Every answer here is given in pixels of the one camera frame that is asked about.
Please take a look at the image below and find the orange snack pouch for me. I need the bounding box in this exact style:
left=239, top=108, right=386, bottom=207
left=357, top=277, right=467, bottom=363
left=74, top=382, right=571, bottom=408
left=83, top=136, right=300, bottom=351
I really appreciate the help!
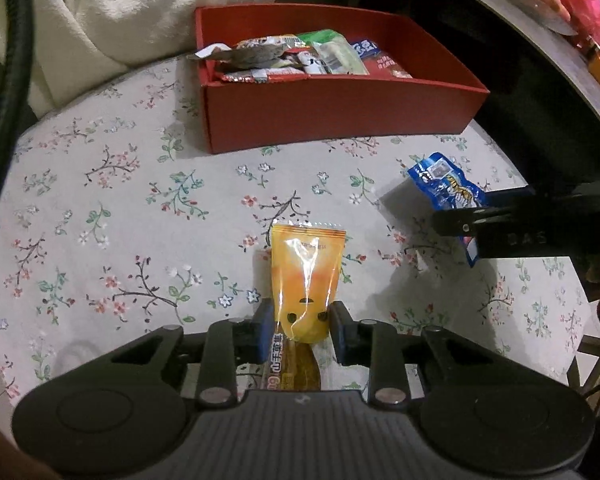
left=260, top=221, right=348, bottom=392

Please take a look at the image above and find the floral tablecloth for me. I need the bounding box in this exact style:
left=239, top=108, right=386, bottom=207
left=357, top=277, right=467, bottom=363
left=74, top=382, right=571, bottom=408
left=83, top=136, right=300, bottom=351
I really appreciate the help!
left=0, top=58, right=592, bottom=402

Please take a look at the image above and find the red blue snack packet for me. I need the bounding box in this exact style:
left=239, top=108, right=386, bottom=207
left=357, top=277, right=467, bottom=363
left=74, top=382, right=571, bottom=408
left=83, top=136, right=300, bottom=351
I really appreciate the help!
left=351, top=39, right=412, bottom=79

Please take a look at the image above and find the red cardboard box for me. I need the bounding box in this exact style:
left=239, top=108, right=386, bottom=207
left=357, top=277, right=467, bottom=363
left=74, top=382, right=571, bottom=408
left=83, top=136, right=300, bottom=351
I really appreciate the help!
left=194, top=3, right=489, bottom=154

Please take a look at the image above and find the green snack packet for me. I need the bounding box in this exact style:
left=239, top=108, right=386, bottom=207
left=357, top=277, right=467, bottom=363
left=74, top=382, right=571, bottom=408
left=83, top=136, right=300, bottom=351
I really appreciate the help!
left=297, top=29, right=368, bottom=76

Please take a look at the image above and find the white fluffy blanket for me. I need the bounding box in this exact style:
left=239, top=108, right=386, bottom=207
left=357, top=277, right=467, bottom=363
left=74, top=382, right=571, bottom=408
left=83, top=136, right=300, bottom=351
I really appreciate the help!
left=28, top=0, right=274, bottom=116

